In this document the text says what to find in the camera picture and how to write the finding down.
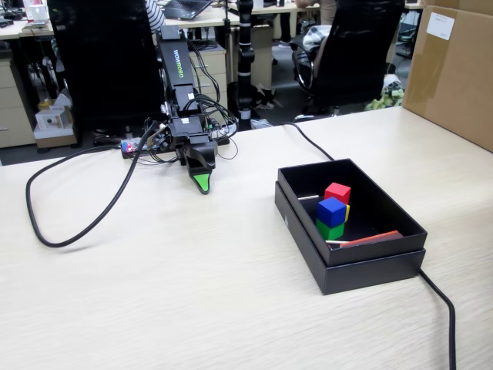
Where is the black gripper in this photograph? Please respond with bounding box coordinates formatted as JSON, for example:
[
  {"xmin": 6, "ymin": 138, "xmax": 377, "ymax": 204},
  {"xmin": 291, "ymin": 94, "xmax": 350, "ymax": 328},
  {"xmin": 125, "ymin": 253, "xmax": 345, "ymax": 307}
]
[{"xmin": 168, "ymin": 116, "xmax": 220, "ymax": 196}]

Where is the blue wooden cube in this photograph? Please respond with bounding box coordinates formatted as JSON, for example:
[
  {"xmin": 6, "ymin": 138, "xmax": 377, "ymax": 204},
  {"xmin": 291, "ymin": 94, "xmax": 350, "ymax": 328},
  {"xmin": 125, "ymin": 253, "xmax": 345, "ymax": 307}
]
[{"xmin": 317, "ymin": 197, "xmax": 347, "ymax": 228}]

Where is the red wooden cube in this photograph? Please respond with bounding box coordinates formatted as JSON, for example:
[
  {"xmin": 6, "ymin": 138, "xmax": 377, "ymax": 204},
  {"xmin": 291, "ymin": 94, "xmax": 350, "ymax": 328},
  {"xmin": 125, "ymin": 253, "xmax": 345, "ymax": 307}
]
[{"xmin": 324, "ymin": 182, "xmax": 352, "ymax": 206}]

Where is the green wooden cube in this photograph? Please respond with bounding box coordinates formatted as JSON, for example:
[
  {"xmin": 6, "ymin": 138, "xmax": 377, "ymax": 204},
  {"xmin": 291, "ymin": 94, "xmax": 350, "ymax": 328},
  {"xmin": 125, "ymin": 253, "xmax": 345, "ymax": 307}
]
[{"xmin": 315, "ymin": 218, "xmax": 345, "ymax": 241}]

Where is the black cardboard box lid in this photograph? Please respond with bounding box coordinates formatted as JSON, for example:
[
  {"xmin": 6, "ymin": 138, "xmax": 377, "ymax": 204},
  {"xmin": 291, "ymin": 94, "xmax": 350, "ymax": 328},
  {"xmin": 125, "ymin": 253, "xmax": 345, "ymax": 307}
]
[{"xmin": 274, "ymin": 180, "xmax": 427, "ymax": 297}]

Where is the black cardboard box tray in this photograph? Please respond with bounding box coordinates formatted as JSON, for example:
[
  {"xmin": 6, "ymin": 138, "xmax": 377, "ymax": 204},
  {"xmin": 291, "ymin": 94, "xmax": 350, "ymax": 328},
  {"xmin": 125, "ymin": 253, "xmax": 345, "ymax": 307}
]
[{"xmin": 277, "ymin": 157, "xmax": 429, "ymax": 267}]

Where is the large brown cardboard box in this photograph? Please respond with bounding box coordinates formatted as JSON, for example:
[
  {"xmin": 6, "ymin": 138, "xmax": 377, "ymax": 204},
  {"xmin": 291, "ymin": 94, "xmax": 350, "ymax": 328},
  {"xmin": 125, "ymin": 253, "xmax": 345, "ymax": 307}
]
[{"xmin": 401, "ymin": 0, "xmax": 493, "ymax": 153}]

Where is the control board with red LED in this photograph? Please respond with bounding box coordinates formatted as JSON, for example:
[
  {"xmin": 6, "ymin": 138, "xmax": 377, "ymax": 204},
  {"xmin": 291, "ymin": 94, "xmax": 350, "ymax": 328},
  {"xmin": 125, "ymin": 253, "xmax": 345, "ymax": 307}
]
[{"xmin": 120, "ymin": 137, "xmax": 170, "ymax": 160}]

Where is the beige drawer cabinet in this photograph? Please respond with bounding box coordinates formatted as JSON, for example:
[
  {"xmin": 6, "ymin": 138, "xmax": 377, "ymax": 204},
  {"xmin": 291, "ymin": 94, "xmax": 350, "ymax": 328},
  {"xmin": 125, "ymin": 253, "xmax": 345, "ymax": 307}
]
[
  {"xmin": 0, "ymin": 57, "xmax": 38, "ymax": 150},
  {"xmin": 189, "ymin": 44, "xmax": 229, "ymax": 113}
]

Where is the black pole with white rings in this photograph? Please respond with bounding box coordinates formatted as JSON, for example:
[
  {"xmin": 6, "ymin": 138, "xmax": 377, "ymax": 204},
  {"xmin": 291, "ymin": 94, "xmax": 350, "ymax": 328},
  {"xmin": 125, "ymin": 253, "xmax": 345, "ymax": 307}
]
[{"xmin": 235, "ymin": 0, "xmax": 257, "ymax": 132}]

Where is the black mesh office chair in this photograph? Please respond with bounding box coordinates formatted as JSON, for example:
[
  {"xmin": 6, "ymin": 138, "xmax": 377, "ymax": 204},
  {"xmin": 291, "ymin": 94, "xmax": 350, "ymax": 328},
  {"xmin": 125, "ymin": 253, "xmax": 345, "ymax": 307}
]
[{"xmin": 45, "ymin": 0, "xmax": 167, "ymax": 146}]

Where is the beige office desk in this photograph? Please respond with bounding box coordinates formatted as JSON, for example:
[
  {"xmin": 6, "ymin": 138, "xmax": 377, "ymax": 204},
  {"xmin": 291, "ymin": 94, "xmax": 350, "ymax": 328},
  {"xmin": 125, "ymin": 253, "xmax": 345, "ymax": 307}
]
[{"xmin": 18, "ymin": 4, "xmax": 298, "ymax": 40}]

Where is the white carton with round hole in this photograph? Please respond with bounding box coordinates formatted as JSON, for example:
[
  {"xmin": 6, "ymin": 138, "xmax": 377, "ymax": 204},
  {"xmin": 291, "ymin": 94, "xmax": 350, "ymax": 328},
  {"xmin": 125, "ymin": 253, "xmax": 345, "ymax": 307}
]
[{"xmin": 33, "ymin": 106, "xmax": 76, "ymax": 150}]

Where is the person in striped shirt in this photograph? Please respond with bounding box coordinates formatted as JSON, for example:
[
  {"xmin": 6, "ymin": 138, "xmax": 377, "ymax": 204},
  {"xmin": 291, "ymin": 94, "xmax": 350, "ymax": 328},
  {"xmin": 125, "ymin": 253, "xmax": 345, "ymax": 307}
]
[{"xmin": 144, "ymin": 0, "xmax": 166, "ymax": 32}]

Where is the dark open laptop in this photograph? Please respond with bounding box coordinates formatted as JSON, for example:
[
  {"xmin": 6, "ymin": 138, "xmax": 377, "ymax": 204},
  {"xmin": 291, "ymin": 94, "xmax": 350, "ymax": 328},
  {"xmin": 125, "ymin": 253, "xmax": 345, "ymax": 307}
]
[{"xmin": 163, "ymin": 0, "xmax": 213, "ymax": 21}]

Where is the seated person in plaid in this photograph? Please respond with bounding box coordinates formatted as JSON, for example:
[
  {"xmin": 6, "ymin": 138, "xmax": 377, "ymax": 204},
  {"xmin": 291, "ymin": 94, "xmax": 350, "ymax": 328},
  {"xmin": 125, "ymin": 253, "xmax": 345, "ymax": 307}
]
[{"xmin": 302, "ymin": 0, "xmax": 338, "ymax": 52}]

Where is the orange matchbox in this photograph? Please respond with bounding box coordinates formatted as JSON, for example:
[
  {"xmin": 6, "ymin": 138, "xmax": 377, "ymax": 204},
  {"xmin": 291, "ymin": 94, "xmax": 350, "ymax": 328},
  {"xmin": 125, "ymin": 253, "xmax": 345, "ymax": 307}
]
[{"xmin": 340, "ymin": 230, "xmax": 404, "ymax": 248}]

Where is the black office chair with armrests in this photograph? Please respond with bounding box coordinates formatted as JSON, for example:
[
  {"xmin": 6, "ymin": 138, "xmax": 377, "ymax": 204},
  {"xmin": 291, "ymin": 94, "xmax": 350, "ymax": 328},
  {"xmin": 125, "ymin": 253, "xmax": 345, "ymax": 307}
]
[{"xmin": 290, "ymin": 0, "xmax": 406, "ymax": 117}]

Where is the green and white toy pile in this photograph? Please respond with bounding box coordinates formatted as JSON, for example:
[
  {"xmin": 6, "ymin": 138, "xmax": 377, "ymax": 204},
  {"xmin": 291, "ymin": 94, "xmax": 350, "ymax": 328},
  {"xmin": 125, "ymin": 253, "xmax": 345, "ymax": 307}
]
[{"xmin": 364, "ymin": 75, "xmax": 405, "ymax": 111}]

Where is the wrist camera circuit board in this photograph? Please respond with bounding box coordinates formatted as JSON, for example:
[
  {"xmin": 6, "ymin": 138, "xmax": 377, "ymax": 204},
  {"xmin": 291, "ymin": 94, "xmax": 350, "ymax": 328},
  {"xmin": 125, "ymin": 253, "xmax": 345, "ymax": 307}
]
[{"xmin": 148, "ymin": 122, "xmax": 173, "ymax": 150}]

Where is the thick black camera cable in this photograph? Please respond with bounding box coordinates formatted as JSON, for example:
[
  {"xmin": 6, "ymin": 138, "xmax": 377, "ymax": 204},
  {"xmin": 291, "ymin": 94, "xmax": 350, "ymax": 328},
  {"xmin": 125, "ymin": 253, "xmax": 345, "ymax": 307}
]
[{"xmin": 25, "ymin": 121, "xmax": 162, "ymax": 248}]

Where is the thick black table cable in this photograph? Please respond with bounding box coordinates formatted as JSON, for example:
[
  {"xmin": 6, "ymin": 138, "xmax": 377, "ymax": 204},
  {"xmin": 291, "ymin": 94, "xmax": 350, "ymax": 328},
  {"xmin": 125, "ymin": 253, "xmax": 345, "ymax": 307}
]
[{"xmin": 279, "ymin": 122, "xmax": 458, "ymax": 370}]

